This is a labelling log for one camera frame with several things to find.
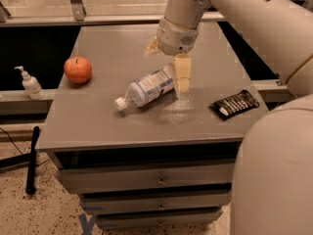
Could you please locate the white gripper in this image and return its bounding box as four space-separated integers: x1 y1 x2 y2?
144 18 198 94

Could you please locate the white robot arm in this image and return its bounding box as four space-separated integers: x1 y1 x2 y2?
150 0 313 235

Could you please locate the white pump dispenser bottle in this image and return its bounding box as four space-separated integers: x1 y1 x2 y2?
15 66 45 100

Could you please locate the black snack bar wrapper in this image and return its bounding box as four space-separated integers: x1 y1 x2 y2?
209 90 260 120

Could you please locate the red apple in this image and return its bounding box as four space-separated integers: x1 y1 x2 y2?
64 56 92 84

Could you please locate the grey drawer cabinet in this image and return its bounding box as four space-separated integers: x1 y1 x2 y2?
35 21 272 231

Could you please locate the top grey drawer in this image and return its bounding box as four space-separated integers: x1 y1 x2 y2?
56 160 234 194

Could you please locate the grey drawer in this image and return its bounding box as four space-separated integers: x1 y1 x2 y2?
56 160 234 194
95 207 221 230
80 191 230 214

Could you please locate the middle grey drawer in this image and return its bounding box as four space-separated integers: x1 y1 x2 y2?
80 191 230 214

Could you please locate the black pole stand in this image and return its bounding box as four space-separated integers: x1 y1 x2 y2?
0 126 40 195

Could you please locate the bottom grey drawer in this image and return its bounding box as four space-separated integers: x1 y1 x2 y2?
95 207 221 230

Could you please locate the metal railing frame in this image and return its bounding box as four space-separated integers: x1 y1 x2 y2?
0 0 294 27

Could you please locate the black cable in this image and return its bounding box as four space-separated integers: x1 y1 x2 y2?
0 126 25 156

